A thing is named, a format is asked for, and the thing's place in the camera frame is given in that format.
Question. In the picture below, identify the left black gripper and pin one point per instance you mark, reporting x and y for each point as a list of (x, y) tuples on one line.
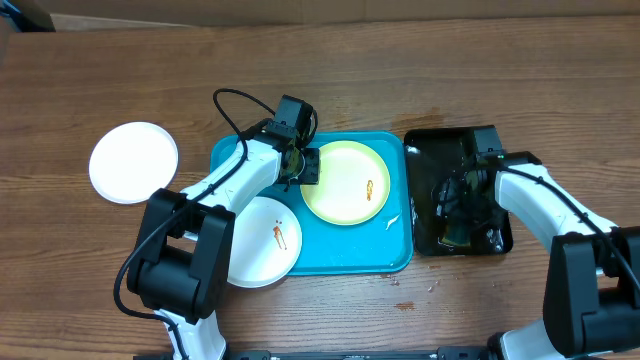
[(313, 174)]

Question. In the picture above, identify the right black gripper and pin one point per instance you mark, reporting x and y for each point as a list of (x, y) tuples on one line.
[(459, 210)]

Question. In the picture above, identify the green yellow sponge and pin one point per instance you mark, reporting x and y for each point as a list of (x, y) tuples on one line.
[(455, 235)]

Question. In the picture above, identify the green rimmed plate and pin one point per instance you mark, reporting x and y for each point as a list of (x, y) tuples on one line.
[(354, 184)]

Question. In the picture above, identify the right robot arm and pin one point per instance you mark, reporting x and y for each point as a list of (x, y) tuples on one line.
[(591, 300)]

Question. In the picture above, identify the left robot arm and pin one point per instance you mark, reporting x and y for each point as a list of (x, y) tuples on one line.
[(179, 265)]

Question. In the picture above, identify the black water tray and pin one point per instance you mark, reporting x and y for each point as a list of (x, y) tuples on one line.
[(433, 154)]

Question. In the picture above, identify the teal plastic tray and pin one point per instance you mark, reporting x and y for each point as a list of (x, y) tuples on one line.
[(382, 244)]

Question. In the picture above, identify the white plate with sauce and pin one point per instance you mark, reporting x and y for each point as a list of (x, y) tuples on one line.
[(267, 242)]

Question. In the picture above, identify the dark object top-left corner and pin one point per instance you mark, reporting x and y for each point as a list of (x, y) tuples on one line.
[(27, 16)]

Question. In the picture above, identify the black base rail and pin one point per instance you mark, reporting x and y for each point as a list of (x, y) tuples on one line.
[(442, 353)]

